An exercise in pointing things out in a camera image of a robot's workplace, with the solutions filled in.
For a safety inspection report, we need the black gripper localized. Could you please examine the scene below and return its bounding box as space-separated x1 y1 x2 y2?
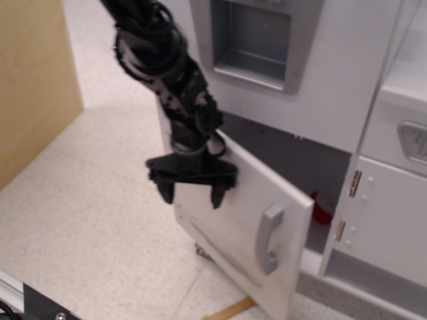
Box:
146 147 238 209

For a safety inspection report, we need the brass hinge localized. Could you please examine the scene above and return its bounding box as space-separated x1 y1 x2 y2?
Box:
348 170 362 197
334 221 346 242

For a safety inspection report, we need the white low fridge door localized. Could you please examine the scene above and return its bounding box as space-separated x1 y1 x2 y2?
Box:
173 133 314 319

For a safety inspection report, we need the wooden slotted spatula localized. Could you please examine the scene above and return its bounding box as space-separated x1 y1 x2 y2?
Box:
201 297 258 320

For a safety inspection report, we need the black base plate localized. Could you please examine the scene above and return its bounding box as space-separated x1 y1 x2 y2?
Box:
23 283 81 320

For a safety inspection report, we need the white toy fridge cabinet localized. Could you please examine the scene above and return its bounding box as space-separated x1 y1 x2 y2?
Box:
165 1 426 319

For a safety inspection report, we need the upper brass hinge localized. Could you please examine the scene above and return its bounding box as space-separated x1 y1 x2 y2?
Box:
348 170 362 197

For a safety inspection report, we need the black cable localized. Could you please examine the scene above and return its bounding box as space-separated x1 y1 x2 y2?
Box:
0 298 16 320

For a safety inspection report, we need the grey oven vent panel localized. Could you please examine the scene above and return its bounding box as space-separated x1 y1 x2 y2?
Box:
398 121 426 164

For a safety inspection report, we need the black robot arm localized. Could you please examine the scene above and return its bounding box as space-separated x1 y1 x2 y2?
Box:
103 1 238 209

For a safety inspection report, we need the grey ice dispenser recess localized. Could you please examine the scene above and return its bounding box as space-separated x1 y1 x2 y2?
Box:
189 1 324 95

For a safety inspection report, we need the white cupboard door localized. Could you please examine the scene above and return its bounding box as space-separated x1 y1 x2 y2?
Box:
332 157 426 287

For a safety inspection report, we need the grey fridge door handle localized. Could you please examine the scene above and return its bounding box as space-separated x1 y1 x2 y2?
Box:
255 203 284 275

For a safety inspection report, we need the light wooden panel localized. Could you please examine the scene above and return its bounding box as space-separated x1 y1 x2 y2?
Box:
1 1 83 187

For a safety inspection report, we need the lower brass hinge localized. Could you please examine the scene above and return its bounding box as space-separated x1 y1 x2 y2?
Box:
334 221 346 242

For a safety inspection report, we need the aluminium extrusion rail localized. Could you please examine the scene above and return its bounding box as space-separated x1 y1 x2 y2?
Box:
0 270 25 312

